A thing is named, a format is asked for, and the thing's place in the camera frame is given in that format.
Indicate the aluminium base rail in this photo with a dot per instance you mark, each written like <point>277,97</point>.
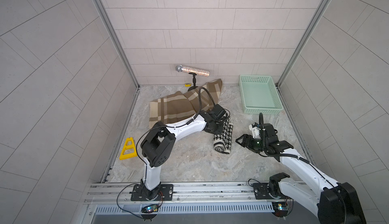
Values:
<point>183,198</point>

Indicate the left green circuit board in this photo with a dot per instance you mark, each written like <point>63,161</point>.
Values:
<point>150,209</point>

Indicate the yellow plastic tool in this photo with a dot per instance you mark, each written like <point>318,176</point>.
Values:
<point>128,150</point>

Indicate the black microphone stand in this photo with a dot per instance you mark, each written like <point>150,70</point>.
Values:
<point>194,81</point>

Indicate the aluminium corner post left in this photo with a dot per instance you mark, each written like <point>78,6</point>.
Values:
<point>116,43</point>

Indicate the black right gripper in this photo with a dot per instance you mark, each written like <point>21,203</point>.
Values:
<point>243,142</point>

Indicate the mint green plastic basket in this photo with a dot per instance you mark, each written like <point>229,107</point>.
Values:
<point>259,95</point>

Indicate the glitter microphone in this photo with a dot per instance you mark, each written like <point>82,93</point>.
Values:
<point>186,69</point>

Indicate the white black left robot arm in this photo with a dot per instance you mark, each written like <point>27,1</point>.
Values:
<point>159,142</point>

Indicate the black white houndstooth scarf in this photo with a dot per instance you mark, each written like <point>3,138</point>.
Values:
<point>223,142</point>

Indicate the aluminium corner post right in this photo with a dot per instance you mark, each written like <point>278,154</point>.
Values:
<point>323,5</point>

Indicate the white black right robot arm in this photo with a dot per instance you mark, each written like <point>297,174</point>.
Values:
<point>329,200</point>

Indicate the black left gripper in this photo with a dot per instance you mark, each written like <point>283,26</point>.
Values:
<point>218,132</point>

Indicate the right green circuit board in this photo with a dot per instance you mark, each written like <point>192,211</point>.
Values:
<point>281,209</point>

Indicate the green circuit board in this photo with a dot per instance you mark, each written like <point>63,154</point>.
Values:
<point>150,209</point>
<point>281,209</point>

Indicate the brown beige plaid blanket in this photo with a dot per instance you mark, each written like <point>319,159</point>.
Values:
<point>179,106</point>

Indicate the aluminium corner post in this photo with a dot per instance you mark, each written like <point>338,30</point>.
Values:
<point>323,5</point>
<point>116,43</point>

